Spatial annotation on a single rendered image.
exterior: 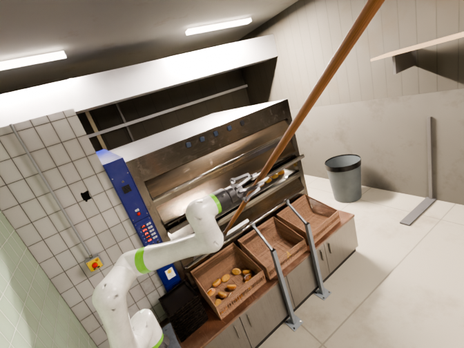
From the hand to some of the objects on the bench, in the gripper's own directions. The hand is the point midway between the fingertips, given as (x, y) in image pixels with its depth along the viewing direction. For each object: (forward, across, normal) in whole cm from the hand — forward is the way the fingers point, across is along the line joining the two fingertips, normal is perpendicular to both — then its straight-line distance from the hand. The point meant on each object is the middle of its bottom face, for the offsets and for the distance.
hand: (259, 178), depth 114 cm
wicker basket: (0, +40, -164) cm, 169 cm away
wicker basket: (+60, +40, -162) cm, 178 cm away
